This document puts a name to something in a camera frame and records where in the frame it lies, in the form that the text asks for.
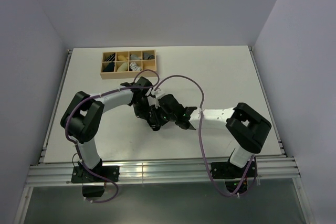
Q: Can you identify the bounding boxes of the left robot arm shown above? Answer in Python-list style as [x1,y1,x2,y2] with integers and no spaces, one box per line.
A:
[60,86,161,182]

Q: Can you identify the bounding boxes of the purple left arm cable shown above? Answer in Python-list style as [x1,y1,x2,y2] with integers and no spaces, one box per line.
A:
[64,69,160,204]

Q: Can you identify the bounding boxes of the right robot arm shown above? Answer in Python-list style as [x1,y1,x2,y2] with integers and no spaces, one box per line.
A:
[150,103,271,177]

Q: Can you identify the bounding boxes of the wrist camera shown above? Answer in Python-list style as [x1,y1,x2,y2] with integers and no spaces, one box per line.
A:
[158,94,184,113]
[133,77,153,90]

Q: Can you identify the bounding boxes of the grey yellow rolled socks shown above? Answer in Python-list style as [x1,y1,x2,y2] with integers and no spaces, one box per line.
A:
[130,54,142,61]

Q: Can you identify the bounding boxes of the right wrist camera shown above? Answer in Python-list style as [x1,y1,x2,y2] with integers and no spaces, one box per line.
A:
[158,94,184,113]

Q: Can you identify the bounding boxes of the dark teal rolled socks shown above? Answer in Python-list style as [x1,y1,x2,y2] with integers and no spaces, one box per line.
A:
[102,62,115,72]

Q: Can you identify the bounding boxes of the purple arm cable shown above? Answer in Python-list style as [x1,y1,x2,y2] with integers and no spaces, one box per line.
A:
[154,74,258,198]
[64,69,160,204]

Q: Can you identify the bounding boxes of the wooden compartment box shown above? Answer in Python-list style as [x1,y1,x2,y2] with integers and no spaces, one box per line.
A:
[100,49,157,79]

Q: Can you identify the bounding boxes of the black striped rolled socks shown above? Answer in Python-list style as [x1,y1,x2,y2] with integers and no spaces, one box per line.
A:
[104,53,116,62]

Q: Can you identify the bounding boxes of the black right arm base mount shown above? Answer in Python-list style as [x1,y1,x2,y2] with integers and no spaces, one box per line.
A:
[211,162,247,179]

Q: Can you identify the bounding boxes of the dark grey rolled socks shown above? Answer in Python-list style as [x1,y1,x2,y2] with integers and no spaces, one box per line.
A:
[143,52,155,60]

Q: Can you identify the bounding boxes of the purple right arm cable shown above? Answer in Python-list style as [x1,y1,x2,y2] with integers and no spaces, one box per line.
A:
[154,74,258,198]

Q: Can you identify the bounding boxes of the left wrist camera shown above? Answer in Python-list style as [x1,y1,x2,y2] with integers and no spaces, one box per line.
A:
[133,77,153,90]

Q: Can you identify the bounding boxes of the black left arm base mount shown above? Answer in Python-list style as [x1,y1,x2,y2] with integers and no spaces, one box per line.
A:
[71,166,120,184]

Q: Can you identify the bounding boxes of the cream rolled socks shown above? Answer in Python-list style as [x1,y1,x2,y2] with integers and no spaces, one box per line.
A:
[117,62,129,72]

